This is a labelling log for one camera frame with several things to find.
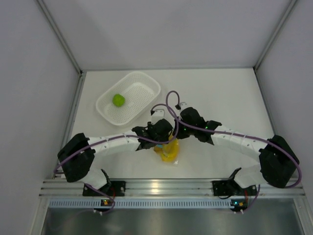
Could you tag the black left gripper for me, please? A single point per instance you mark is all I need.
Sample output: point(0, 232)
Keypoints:
point(165, 138)

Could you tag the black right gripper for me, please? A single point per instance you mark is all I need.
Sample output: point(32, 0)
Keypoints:
point(182, 135)

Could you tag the yellow fake banana bunch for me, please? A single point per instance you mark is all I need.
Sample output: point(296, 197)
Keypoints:
point(170, 153)

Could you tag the clear zip top bag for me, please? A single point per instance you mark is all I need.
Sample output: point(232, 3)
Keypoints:
point(168, 154)

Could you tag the green fake fruit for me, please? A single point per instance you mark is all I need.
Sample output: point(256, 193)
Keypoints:
point(118, 100)

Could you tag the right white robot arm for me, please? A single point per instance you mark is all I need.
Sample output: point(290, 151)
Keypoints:
point(276, 162)

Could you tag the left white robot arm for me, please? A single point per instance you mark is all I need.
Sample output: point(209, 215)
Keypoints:
point(78, 157)

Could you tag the white perforated plastic basket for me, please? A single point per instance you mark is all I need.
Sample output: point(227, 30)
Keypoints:
point(140, 91)

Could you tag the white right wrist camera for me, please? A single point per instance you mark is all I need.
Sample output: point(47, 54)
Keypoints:
point(181, 106)

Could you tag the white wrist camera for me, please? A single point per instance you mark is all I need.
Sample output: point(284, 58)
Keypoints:
point(181, 106)
point(157, 115)

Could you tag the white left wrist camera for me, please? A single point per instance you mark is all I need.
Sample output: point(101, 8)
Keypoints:
point(157, 115)

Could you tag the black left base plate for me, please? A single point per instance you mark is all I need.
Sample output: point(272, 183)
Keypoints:
point(114, 188)

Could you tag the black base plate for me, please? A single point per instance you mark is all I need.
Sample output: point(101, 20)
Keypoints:
point(226, 188)
point(114, 188)

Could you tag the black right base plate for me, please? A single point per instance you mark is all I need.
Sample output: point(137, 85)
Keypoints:
point(226, 188)

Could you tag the aluminium mounting rail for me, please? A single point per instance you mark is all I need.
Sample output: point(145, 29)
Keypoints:
point(161, 188)

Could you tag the white slotted cable duct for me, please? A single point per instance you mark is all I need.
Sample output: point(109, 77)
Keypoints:
point(125, 203)

